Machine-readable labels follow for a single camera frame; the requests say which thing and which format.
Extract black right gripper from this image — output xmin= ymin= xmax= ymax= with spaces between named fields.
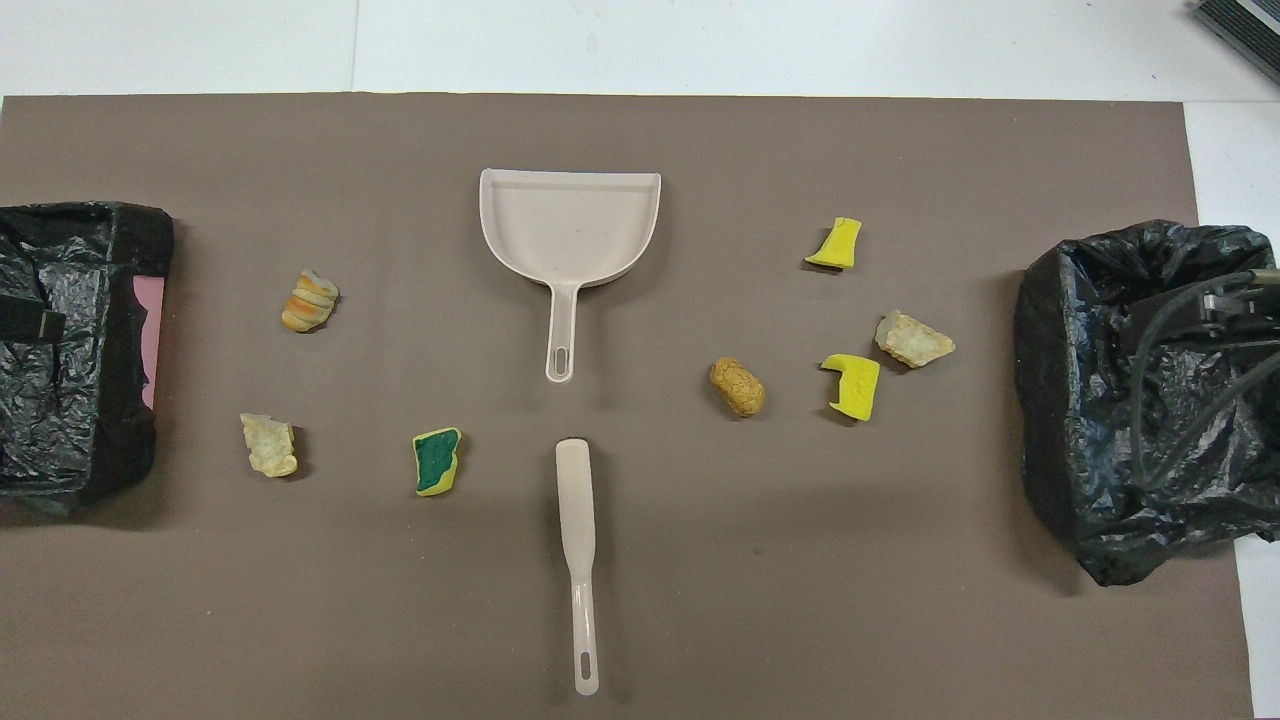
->
xmin=1128 ymin=288 xmax=1280 ymax=353

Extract beige plastic dustpan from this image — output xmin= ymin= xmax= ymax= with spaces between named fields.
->
xmin=478 ymin=167 xmax=663 ymax=385

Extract pink plastic bin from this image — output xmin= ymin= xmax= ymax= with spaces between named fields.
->
xmin=133 ymin=276 xmax=164 ymax=409

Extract brown table mat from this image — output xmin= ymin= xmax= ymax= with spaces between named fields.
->
xmin=0 ymin=93 xmax=1256 ymax=720

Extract dark grey ribbed device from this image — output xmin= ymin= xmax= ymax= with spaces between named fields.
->
xmin=1192 ymin=0 xmax=1280 ymax=86

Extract yellow notched sponge piece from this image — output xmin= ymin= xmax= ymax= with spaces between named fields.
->
xmin=820 ymin=353 xmax=882 ymax=422

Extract orange striped sponge chunk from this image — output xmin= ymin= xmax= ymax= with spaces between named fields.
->
xmin=281 ymin=269 xmax=341 ymax=334

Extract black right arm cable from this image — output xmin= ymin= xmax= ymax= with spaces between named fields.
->
xmin=1128 ymin=268 xmax=1280 ymax=491

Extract beige hand brush black bristles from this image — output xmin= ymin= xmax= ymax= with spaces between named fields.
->
xmin=554 ymin=437 xmax=601 ymax=697

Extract yellow sponge wedge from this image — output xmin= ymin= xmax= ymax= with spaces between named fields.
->
xmin=804 ymin=216 xmax=864 ymax=271

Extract black plastic trash bag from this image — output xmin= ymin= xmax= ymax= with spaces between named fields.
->
xmin=0 ymin=202 xmax=176 ymax=517
xmin=1014 ymin=220 xmax=1280 ymax=587

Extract pale cream sponge chunk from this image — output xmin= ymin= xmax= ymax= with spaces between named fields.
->
xmin=874 ymin=309 xmax=956 ymax=369
xmin=240 ymin=412 xmax=300 ymax=479

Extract brown cracked sponge lump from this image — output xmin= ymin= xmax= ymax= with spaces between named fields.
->
xmin=709 ymin=358 xmax=767 ymax=418

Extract green and yellow sponge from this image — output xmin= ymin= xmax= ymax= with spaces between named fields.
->
xmin=413 ymin=427 xmax=464 ymax=498

